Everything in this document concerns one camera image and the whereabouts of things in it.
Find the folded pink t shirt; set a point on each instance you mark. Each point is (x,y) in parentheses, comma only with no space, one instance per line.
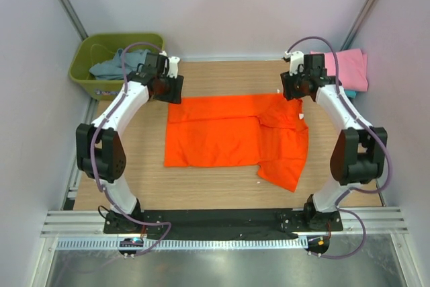
(353,69)

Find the olive green plastic bin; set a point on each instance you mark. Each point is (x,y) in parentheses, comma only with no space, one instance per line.
(99,48)

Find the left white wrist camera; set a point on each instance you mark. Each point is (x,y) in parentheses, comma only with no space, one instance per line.
(171,65)

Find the light blue t shirt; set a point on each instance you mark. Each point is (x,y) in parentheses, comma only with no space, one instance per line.
(112,69)

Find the slotted cable duct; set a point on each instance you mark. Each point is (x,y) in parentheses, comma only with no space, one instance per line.
(135,244)

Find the orange t shirt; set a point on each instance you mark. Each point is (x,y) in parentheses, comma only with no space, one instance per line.
(265,130)

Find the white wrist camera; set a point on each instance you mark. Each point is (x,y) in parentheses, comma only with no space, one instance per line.
(296,61)
(171,65)

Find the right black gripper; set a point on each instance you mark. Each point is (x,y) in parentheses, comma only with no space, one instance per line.
(289,93)

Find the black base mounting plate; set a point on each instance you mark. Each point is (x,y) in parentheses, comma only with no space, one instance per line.
(242,224)

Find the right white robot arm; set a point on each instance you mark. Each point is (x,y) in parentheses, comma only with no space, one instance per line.
(358,156)

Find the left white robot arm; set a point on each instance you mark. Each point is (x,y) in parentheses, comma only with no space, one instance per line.
(100,153)

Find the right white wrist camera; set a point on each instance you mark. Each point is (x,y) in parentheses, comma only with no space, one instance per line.
(296,61)

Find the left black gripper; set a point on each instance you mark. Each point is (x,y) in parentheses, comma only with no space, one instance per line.
(174,97)

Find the folded teal t shirt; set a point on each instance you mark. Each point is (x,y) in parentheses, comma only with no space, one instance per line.
(350,93)

